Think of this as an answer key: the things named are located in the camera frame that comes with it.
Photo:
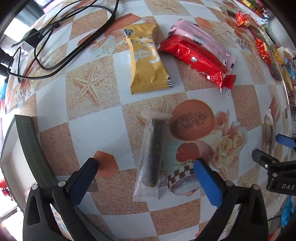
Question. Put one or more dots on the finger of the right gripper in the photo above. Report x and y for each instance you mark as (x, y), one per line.
(263, 159)
(285, 141)

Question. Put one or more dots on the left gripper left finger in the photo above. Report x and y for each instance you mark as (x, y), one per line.
(39, 222)

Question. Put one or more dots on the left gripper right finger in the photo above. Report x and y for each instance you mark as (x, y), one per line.
(251, 220)

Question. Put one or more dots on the clear seaweed roll packet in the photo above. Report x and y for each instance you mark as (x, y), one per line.
(268, 133)
(151, 154)

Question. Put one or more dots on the red snack packet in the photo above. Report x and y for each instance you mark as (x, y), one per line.
(199, 59)

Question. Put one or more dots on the yellow snack packet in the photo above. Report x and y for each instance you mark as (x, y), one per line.
(148, 71)

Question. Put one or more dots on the pink snack packet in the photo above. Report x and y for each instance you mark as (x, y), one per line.
(195, 33)

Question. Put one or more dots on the green grey storage box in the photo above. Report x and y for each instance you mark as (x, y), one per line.
(23, 164)

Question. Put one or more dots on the dark red tray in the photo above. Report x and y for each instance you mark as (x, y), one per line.
(266, 53)

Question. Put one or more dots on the red foil candy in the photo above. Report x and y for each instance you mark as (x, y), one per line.
(242, 20)

